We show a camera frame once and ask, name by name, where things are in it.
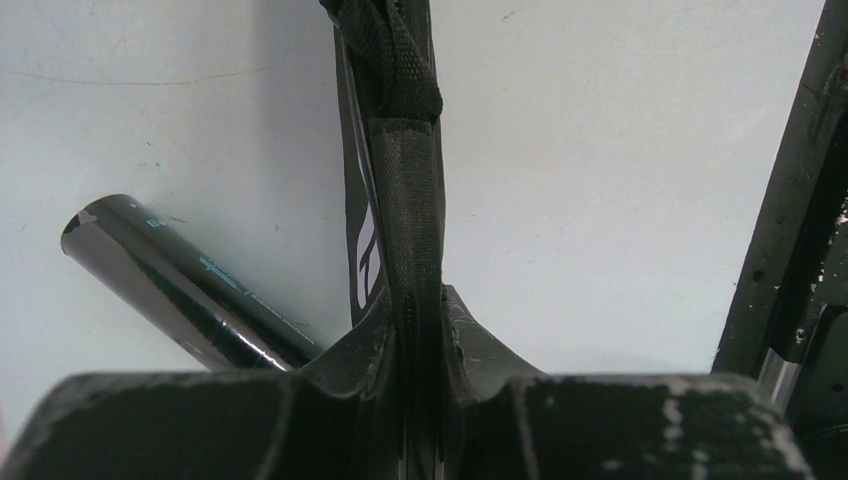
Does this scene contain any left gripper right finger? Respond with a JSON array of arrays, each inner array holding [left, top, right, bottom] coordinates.
[[441, 285, 541, 479]]

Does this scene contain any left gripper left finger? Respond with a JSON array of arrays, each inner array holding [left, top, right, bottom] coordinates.
[[301, 292, 399, 479]]

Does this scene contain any black shuttlecock tube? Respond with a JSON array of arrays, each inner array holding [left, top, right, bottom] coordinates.
[[60, 194, 324, 371]]

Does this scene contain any black racket bag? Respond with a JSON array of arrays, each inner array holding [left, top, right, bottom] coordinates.
[[322, 1, 444, 479]]

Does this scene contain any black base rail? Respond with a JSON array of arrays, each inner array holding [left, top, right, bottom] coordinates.
[[712, 0, 847, 479]]

